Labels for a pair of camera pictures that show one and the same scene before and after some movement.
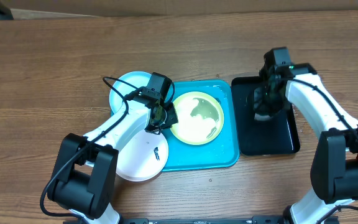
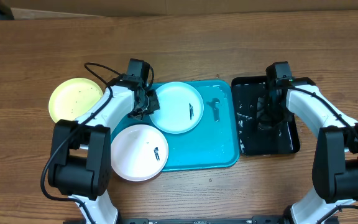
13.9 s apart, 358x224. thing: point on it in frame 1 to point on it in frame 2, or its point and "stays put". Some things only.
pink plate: (142, 156) stays put
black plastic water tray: (257, 137) stays put
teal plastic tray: (222, 151) stays put
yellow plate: (200, 118) to (72, 98)
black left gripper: (172, 117) to (154, 102)
